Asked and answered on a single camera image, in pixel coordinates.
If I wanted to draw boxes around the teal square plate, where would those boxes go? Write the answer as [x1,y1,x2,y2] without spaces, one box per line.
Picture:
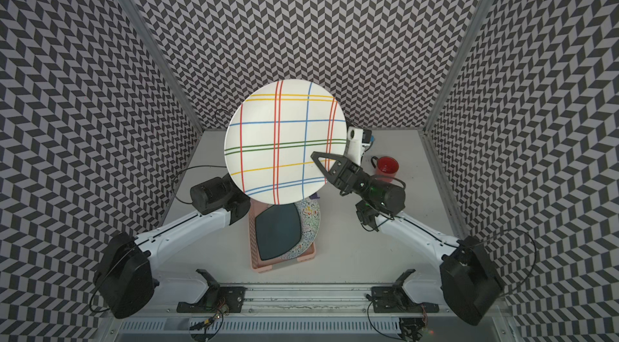
[255,203,301,261]

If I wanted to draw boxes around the white plate coloured stripes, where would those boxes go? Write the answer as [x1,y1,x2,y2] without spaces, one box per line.
[223,79,348,205]

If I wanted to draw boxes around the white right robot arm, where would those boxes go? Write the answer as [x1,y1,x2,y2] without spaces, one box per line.
[311,152,506,326]

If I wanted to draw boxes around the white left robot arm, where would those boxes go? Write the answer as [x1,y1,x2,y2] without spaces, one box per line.
[93,175,251,319]

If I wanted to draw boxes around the multicolour squiggle round plate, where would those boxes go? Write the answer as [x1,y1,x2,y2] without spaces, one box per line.
[280,198,321,260]

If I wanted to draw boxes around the red mug dark rim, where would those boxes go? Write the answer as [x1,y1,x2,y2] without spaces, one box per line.
[370,156,400,183]

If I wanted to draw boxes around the pink perforated plastic tray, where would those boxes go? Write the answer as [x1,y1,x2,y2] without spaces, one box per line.
[248,198,321,273]

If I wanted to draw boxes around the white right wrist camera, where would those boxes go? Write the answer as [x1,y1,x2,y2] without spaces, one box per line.
[344,127,373,166]

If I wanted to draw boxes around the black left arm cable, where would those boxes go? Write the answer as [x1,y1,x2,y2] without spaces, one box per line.
[171,164,228,206]

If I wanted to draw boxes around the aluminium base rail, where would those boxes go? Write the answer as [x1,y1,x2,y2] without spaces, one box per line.
[94,284,522,341]

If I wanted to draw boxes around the aluminium corner post left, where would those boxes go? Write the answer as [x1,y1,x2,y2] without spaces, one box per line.
[118,0,204,134]

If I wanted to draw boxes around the aluminium corner post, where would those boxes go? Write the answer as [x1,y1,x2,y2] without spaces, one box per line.
[118,0,204,134]
[423,0,494,134]

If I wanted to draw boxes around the aluminium corner post right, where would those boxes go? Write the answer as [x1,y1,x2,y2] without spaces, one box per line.
[423,0,494,134]

